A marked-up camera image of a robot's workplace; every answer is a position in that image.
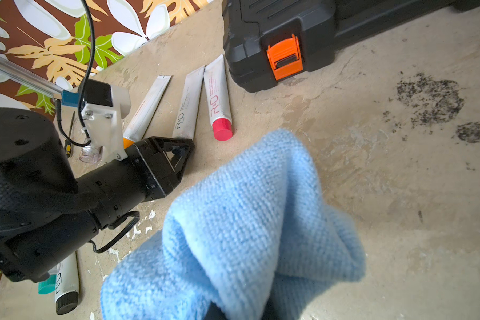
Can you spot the black cap toothpaste tube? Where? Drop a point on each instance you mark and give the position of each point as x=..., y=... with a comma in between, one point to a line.
x=67, y=285

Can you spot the pink cap toothpaste tube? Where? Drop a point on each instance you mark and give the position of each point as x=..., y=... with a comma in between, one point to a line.
x=219, y=110

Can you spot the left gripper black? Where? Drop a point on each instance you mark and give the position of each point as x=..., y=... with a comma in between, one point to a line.
x=153, y=167

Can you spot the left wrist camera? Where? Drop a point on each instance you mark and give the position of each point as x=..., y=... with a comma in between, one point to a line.
x=103, y=110

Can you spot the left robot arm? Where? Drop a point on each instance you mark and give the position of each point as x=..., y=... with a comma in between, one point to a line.
x=46, y=214

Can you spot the orange cap toothpaste tube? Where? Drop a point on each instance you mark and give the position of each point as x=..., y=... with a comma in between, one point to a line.
x=138, y=125

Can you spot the black plastic tool case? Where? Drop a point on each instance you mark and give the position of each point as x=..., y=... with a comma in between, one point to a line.
x=266, y=41

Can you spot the green cap toothpaste tube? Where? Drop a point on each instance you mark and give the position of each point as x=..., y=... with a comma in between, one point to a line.
x=48, y=286

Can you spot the dark cap toothpaste tube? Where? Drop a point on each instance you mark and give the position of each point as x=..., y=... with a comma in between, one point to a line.
x=187, y=114

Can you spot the blue microfiber cloth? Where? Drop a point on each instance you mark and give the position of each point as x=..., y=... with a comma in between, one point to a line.
x=253, y=239

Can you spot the clear pink tube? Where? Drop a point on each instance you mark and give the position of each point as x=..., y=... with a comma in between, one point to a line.
x=90, y=154

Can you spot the black handle screwdriver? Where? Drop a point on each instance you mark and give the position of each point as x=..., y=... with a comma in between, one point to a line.
x=68, y=145

